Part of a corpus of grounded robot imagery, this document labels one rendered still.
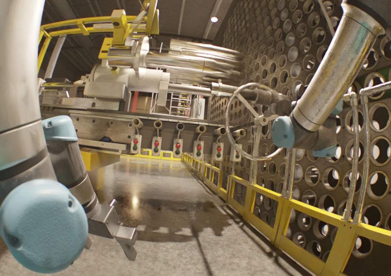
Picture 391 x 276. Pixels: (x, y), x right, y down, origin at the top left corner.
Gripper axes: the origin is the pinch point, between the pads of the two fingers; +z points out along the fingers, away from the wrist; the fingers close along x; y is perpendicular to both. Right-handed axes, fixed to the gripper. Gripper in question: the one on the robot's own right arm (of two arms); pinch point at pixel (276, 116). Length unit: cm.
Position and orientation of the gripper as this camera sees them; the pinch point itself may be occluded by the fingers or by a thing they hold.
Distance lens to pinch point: 73.2
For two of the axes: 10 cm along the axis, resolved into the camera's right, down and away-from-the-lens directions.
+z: -1.7, 0.9, 9.8
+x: 9.5, 2.7, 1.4
